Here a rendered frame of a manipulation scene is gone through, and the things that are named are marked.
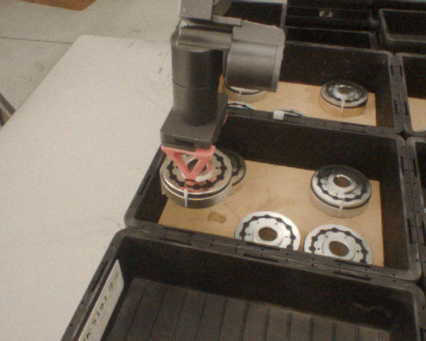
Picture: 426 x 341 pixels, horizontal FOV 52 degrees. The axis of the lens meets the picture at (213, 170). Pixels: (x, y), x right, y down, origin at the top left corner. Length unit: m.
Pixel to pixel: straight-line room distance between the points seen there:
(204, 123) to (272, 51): 0.13
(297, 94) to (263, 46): 0.57
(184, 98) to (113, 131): 0.65
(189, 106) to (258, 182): 0.32
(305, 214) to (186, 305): 0.26
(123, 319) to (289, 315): 0.23
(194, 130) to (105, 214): 0.46
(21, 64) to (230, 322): 2.62
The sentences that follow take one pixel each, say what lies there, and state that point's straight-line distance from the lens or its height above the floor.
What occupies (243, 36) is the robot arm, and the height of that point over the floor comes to 1.18.
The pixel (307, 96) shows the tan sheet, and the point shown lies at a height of 0.83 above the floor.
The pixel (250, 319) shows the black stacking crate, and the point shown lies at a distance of 0.65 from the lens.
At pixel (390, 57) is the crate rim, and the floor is 0.93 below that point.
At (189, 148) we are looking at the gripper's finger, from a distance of 0.54.
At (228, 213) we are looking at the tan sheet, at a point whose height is 0.83.
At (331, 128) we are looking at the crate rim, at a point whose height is 0.93.
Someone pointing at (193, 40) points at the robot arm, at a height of 1.18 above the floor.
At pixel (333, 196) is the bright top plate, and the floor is 0.86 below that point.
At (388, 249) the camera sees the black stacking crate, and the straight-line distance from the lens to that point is 0.73.
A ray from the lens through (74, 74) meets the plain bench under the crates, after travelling 1.42.
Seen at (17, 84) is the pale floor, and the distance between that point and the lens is 2.87.
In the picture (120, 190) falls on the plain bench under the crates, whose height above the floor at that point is 0.70.
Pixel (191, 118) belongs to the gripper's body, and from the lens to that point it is 0.54.
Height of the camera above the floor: 1.40
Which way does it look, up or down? 43 degrees down
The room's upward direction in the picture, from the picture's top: straight up
